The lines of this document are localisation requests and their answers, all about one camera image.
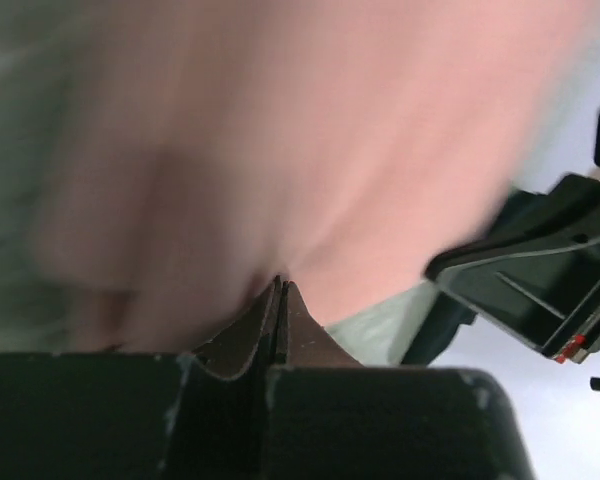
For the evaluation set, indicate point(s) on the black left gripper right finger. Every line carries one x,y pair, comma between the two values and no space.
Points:
340,420

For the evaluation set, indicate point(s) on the black folded t-shirt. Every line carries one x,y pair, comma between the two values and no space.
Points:
464,293

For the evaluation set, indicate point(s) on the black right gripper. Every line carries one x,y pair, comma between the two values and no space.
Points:
550,259

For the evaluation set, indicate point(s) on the pink printed t-shirt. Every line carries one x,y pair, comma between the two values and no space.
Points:
215,144

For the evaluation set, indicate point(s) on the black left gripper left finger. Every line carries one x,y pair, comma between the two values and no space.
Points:
141,416

